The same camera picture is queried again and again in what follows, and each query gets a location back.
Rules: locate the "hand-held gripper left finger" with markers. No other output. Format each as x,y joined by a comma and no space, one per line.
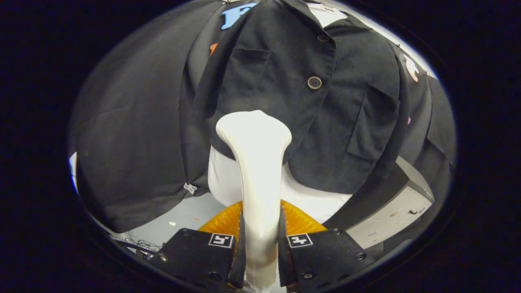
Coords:
240,264

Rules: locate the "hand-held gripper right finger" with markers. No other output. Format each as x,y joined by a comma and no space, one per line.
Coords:
285,264

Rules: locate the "black suit jacket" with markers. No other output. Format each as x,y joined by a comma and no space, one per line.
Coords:
276,73

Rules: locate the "white mannequin torso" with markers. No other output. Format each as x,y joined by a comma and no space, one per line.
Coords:
313,201

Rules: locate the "black backdrop cloth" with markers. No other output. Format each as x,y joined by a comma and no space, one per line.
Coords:
134,122

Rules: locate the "grey and beige cabinet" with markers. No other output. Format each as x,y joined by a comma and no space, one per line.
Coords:
390,215

